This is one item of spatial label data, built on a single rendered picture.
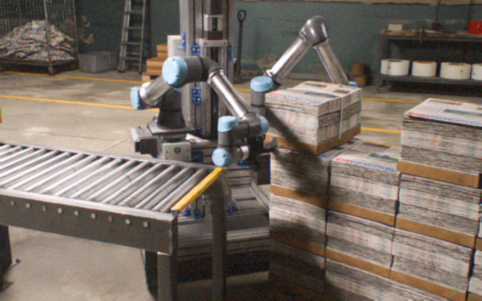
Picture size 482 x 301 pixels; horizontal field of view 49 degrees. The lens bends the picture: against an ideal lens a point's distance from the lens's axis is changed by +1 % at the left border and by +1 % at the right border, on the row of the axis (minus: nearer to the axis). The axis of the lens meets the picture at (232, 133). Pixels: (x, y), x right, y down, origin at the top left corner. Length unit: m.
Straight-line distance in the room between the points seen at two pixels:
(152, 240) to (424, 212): 1.04
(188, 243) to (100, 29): 7.95
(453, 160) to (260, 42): 7.27
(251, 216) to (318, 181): 0.94
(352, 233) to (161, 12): 7.88
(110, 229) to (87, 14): 8.87
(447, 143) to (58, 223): 1.41
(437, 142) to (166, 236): 1.03
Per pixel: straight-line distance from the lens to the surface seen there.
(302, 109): 2.22
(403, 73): 8.27
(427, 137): 2.06
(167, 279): 1.80
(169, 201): 1.84
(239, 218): 3.11
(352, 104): 2.43
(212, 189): 2.17
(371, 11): 8.76
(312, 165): 2.27
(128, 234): 1.79
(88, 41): 10.57
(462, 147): 2.04
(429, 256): 2.20
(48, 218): 1.95
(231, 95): 2.18
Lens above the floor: 1.52
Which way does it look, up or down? 16 degrees down
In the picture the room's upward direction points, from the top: 1 degrees clockwise
